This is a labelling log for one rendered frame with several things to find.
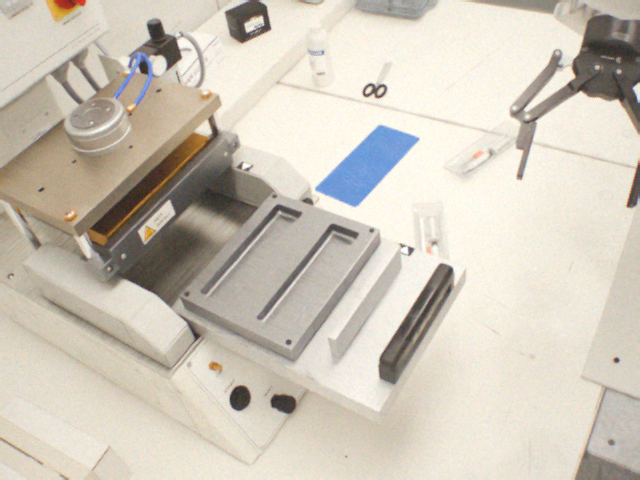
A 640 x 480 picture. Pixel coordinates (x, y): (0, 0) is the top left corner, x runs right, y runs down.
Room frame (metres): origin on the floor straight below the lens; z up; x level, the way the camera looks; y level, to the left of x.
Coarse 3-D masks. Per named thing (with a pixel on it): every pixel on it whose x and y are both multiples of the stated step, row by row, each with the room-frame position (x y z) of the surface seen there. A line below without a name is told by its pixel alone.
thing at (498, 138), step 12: (504, 120) 1.00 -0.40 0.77; (492, 132) 0.97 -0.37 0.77; (504, 132) 0.97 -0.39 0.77; (516, 132) 0.96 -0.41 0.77; (480, 144) 0.94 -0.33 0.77; (492, 144) 0.94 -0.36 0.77; (504, 144) 0.93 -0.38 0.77; (456, 156) 0.92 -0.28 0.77; (468, 156) 0.92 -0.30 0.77; (480, 156) 0.91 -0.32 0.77; (456, 168) 0.89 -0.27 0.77; (468, 168) 0.88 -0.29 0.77
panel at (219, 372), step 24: (192, 360) 0.47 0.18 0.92; (216, 360) 0.48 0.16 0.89; (240, 360) 0.50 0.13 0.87; (216, 384) 0.46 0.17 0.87; (240, 384) 0.47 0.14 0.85; (264, 384) 0.49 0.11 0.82; (288, 384) 0.50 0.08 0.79; (264, 408) 0.46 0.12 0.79; (240, 432) 0.43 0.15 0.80; (264, 432) 0.44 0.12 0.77
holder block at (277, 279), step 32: (256, 224) 0.61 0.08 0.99; (288, 224) 0.62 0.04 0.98; (320, 224) 0.59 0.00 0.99; (352, 224) 0.58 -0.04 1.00; (224, 256) 0.57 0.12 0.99; (256, 256) 0.57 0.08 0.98; (288, 256) 0.55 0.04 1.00; (320, 256) 0.55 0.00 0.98; (352, 256) 0.53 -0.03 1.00; (192, 288) 0.52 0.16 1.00; (224, 288) 0.53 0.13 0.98; (256, 288) 0.51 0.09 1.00; (288, 288) 0.51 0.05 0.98; (320, 288) 0.49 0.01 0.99; (224, 320) 0.47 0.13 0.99; (256, 320) 0.46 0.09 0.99; (288, 320) 0.46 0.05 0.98; (320, 320) 0.45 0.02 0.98; (288, 352) 0.41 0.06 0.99
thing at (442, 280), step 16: (448, 272) 0.46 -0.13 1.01; (432, 288) 0.44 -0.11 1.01; (448, 288) 0.46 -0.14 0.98; (416, 304) 0.43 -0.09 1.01; (432, 304) 0.43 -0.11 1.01; (416, 320) 0.41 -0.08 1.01; (400, 336) 0.39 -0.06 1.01; (416, 336) 0.40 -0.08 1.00; (384, 352) 0.38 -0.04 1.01; (400, 352) 0.37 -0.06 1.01; (384, 368) 0.36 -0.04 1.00
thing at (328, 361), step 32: (384, 256) 0.50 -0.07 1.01; (416, 256) 0.53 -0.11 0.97; (352, 288) 0.50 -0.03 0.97; (384, 288) 0.48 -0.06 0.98; (416, 288) 0.48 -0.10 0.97; (192, 320) 0.50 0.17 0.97; (352, 320) 0.43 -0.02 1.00; (384, 320) 0.44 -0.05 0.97; (256, 352) 0.43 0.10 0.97; (320, 352) 0.42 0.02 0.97; (352, 352) 0.41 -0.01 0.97; (416, 352) 0.39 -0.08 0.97; (320, 384) 0.38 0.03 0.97; (352, 384) 0.37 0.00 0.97; (384, 384) 0.36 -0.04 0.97; (384, 416) 0.34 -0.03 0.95
